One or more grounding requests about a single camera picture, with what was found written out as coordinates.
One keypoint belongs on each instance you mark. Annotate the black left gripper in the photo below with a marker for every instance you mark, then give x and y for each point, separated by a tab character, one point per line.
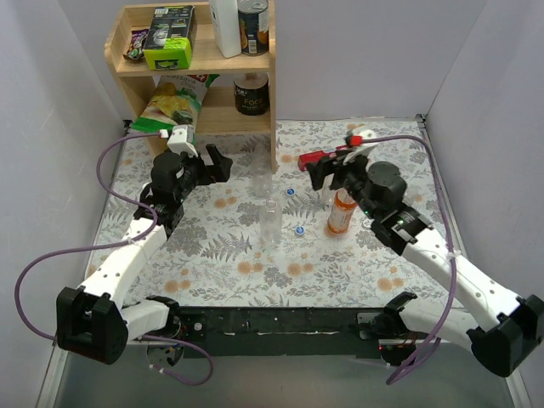
206	168

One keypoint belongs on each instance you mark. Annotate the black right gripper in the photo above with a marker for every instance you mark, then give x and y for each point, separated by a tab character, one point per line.
332	168

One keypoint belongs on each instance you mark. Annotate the small clear water bottle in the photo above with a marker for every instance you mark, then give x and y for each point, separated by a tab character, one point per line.
260	171

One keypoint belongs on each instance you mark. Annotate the orange juice bottle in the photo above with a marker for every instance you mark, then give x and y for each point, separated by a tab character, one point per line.
342	210

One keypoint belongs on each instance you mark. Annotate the white orange-bottle cap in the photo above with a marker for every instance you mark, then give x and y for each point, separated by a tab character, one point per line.
366	223

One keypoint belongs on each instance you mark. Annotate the clear plastic bottle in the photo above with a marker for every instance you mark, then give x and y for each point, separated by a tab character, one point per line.
327	195

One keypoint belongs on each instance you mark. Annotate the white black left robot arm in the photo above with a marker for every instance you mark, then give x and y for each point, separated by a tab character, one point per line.
92	320

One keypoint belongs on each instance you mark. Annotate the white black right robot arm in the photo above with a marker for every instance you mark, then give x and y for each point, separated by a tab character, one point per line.
500	328

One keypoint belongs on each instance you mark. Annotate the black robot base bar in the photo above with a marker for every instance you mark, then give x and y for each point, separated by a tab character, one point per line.
192	332

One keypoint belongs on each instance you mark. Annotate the red toothpaste box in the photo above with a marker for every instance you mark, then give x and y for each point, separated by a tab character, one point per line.
314	156

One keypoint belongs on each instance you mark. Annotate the green cassava chips bag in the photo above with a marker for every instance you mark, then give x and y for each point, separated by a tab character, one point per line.
177	100

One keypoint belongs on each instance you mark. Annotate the black label jar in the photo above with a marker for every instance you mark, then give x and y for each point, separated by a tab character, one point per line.
251	93

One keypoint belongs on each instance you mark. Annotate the green black box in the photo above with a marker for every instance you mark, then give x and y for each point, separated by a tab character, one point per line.
170	40

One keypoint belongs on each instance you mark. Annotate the purple candy packet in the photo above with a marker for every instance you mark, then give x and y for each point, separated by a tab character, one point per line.
135	49

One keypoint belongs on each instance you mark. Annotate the white carton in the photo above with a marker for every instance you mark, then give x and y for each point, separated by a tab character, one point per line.
224	15

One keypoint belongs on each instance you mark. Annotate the tin can orange label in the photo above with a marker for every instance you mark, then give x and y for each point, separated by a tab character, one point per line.
253	17

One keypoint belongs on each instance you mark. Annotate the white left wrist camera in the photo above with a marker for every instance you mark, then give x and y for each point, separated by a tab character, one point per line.
180	139

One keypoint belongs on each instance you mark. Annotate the aluminium table edge rail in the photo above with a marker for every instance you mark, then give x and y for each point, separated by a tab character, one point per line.
80	378

